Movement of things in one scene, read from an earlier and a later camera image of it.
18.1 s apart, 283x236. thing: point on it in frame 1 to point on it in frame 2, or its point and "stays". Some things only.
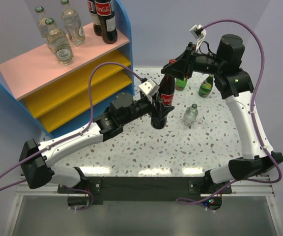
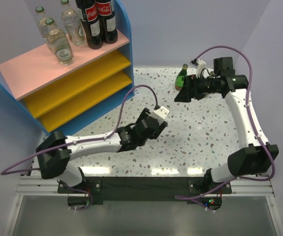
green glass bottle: (180, 85) stays
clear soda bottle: (58, 43) stays
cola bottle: (104, 9) stays
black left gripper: (156, 113) to (145, 112)
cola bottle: (166, 92) to (88, 10)
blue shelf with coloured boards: (58, 95) stays
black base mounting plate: (100, 189) stays
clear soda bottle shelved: (73, 27) stays
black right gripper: (180, 68) to (191, 87)
